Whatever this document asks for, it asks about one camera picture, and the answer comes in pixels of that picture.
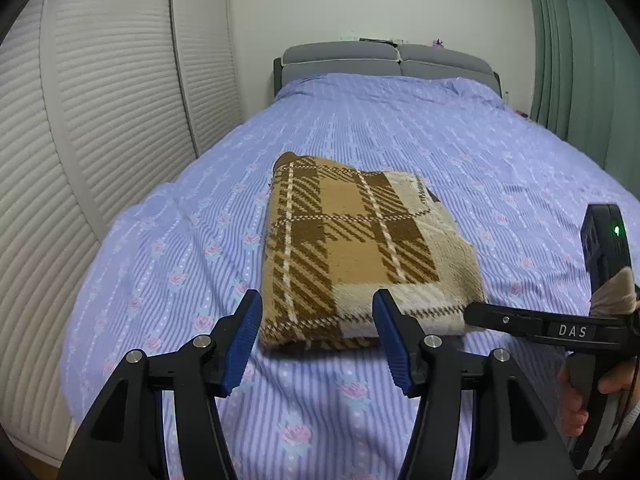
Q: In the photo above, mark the green curtain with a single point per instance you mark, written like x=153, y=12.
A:
x=587, y=83

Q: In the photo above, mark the white louvered wardrobe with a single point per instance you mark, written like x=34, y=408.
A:
x=101, y=100

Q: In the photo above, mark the person's right hand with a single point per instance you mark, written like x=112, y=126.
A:
x=572, y=413

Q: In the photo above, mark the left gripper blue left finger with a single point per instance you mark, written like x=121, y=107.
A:
x=236, y=335

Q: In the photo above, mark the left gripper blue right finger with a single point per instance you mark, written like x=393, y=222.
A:
x=401, y=336

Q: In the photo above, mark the brown plaid knit sweater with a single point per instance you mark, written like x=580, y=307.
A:
x=335, y=235

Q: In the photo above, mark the grey upholstered headboard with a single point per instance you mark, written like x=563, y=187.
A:
x=380, y=58

